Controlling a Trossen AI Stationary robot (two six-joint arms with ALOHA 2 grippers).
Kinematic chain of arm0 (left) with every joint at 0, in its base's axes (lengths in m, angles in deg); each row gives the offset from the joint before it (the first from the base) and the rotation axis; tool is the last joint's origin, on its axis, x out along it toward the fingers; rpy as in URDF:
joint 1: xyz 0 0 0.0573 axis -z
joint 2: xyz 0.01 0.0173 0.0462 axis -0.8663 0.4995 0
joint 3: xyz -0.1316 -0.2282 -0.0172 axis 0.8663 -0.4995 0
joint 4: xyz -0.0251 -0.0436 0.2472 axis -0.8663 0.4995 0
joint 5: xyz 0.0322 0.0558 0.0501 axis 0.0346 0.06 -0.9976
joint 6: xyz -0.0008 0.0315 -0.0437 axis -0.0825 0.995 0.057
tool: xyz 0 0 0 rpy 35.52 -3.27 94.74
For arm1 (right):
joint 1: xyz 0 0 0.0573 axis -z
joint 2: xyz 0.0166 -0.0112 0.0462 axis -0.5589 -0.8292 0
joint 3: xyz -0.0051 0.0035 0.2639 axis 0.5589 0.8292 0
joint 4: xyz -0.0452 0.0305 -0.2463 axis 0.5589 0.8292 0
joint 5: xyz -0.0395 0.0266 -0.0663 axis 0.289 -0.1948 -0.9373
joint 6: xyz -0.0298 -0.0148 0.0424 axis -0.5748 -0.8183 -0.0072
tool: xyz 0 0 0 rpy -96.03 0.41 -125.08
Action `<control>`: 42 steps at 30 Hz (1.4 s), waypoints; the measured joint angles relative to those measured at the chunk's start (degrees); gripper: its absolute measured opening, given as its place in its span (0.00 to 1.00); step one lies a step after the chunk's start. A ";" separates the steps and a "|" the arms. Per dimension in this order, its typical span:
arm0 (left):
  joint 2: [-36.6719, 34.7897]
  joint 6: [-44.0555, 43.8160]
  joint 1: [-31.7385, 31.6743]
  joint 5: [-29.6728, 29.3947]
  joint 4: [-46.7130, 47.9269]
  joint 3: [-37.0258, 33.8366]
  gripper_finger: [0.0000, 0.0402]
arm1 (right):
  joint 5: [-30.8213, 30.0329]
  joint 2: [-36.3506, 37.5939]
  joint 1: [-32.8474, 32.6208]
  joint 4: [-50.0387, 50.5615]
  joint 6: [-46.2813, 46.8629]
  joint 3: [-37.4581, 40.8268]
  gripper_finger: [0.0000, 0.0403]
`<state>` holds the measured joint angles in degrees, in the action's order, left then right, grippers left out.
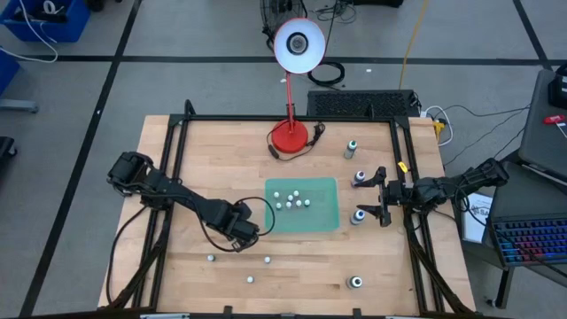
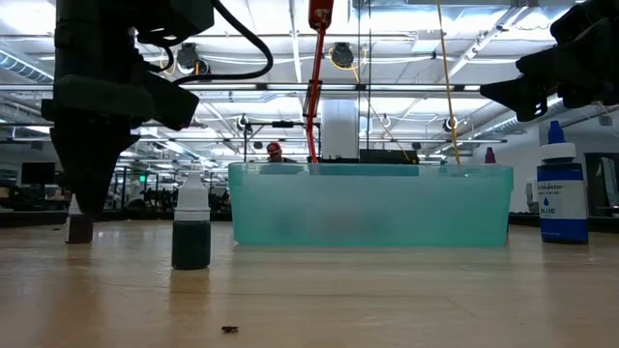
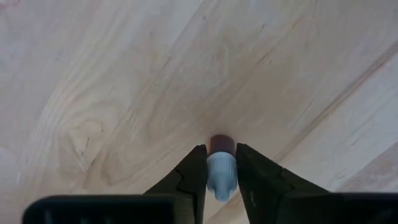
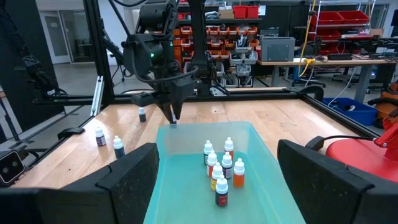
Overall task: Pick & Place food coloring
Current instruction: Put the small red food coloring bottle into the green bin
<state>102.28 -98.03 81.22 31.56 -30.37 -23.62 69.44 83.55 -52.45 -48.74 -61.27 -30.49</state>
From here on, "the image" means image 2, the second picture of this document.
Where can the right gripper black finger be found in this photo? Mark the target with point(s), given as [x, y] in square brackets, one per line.
[524, 95]
[544, 60]

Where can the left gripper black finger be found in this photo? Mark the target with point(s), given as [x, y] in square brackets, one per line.
[92, 169]
[133, 150]

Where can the small brown dropper bottle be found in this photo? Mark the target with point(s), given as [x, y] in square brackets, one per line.
[79, 232]

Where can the small dark green dropper bottle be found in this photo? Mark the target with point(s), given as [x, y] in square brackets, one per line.
[191, 241]

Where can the large blue food coloring bottle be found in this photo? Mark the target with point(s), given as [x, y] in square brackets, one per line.
[563, 227]

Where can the black monitor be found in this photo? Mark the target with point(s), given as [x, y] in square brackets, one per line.
[38, 173]

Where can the person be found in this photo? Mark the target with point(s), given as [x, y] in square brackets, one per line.
[274, 149]

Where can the black computer case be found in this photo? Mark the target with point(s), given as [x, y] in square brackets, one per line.
[387, 156]

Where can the translucent teal plastic bin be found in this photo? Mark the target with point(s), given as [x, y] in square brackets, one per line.
[367, 212]

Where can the small dark debris speck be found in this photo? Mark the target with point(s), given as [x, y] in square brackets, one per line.
[229, 329]

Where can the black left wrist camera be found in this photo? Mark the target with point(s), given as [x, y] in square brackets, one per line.
[179, 19]

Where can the distant black metal frame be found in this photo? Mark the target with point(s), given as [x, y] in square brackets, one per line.
[283, 124]

